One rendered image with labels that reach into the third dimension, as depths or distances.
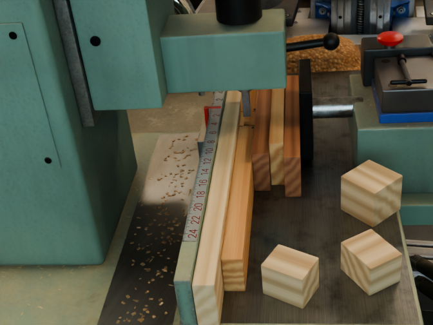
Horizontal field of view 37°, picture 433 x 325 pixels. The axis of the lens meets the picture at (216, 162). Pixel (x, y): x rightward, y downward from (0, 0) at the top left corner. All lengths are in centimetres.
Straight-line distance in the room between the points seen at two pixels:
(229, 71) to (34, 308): 35
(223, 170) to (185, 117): 209
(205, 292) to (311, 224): 17
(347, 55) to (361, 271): 47
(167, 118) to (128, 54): 209
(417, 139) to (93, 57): 36
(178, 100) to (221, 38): 221
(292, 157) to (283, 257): 14
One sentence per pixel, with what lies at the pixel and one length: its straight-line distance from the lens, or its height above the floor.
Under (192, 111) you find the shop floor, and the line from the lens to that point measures 281.
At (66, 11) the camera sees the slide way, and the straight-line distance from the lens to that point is 69.
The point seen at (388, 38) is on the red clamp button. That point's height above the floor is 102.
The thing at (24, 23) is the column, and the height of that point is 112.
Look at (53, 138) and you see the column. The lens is 73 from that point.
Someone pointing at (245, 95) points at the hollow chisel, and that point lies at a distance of 78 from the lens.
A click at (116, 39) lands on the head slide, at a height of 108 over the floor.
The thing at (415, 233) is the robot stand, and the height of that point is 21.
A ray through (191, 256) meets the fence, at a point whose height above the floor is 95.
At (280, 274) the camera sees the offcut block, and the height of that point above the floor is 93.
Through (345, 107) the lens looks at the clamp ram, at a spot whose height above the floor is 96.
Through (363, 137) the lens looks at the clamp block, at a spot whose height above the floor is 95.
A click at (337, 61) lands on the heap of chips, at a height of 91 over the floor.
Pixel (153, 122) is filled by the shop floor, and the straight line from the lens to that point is 278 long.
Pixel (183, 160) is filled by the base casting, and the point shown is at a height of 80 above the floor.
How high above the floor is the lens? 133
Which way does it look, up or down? 33 degrees down
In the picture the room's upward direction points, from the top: 7 degrees counter-clockwise
